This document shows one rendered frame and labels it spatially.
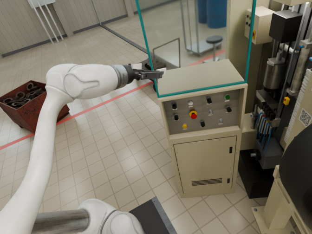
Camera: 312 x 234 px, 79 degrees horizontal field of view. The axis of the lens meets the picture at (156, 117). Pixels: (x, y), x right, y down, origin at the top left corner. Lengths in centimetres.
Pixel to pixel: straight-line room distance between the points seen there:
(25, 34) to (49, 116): 1015
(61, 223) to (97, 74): 63
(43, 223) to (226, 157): 131
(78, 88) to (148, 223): 95
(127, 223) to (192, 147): 77
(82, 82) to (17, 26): 1023
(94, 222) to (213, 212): 130
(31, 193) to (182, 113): 101
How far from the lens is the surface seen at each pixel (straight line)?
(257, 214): 215
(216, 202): 216
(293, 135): 129
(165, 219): 141
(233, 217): 212
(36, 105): 368
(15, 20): 1076
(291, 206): 130
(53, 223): 94
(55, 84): 73
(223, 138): 152
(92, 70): 62
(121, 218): 105
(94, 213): 110
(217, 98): 132
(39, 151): 64
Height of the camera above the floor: 194
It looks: 39 degrees down
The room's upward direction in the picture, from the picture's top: 14 degrees counter-clockwise
